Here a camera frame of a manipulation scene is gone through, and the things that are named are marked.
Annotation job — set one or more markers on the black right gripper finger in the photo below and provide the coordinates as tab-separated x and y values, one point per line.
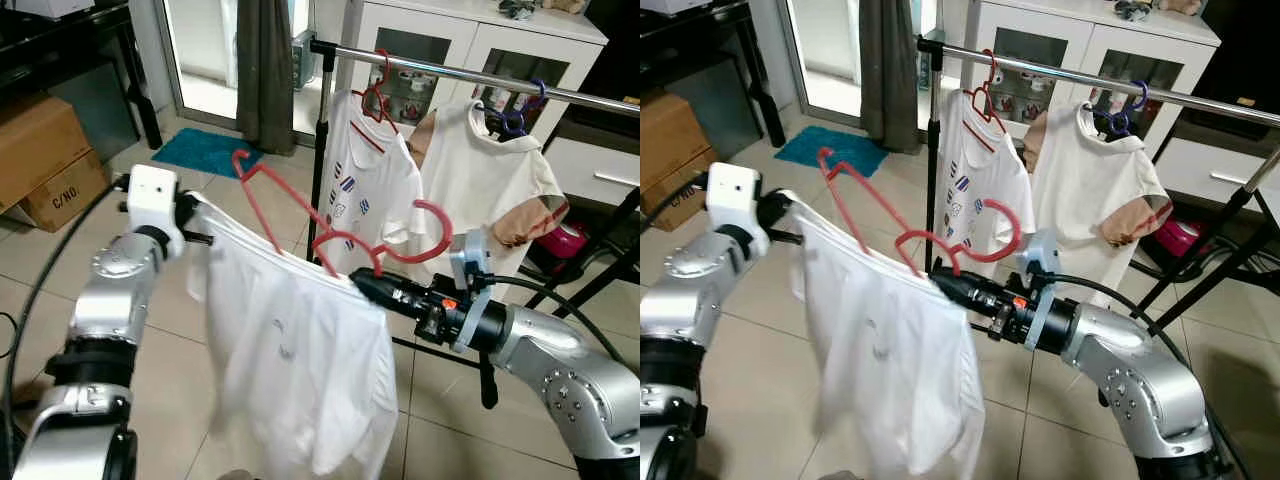
966	296
385	298
960	279
378	281

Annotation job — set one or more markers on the red plastic hanger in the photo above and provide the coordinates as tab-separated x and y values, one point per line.
1015	235
446	232
386	72
994	72

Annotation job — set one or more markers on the plain white shirt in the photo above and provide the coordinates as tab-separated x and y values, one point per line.
290	360
890	360

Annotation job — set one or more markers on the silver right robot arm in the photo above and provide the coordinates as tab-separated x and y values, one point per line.
570	380
1140	380

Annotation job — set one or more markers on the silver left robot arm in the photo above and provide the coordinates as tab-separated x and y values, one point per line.
690	290
115	290

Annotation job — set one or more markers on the blue plastic hanger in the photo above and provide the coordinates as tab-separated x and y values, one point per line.
1118	125
515	125

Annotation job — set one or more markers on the teal floor mat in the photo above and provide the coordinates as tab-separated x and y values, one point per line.
205	152
830	150

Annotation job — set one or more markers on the white printed T-shirt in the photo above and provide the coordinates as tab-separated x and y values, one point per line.
965	190
360	190

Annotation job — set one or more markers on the cardboard box printed C/NO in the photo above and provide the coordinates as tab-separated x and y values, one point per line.
75	200
675	205

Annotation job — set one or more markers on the plain brown cardboard box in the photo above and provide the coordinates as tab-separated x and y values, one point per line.
35	145
660	140

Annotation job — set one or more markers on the magenta plastic container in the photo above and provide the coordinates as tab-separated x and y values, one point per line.
560	245
1180	238

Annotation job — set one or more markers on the dark grey curtain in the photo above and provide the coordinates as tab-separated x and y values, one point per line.
265	80
890	80

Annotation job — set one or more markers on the white framed glass door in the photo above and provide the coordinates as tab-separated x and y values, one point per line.
200	50
825	45

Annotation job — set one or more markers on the black table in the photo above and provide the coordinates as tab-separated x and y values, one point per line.
100	30
720	35

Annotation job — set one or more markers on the white low drawer unit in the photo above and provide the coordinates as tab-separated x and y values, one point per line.
590	160
1190	160

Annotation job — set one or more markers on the silver black clothes rack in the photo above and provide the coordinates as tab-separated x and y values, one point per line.
450	71
1050	71

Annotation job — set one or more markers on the black television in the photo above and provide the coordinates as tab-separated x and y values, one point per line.
610	60
1250	40

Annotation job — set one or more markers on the flat white object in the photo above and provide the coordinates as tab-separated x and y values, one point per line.
40	5

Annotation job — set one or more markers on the white glass door cabinet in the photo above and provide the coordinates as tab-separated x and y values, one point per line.
1060	14
440	14

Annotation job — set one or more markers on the beige teddy bear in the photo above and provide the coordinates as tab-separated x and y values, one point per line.
565	5
1180	5

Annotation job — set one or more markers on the small black object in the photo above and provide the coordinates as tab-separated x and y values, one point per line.
515	10
1135	10

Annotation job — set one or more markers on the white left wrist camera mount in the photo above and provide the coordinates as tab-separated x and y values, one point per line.
733	195
152	195

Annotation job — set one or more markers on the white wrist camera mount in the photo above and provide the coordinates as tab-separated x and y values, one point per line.
152	195
733	195
470	260
1040	255

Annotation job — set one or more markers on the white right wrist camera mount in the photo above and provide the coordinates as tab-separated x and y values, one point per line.
1040	255
470	260

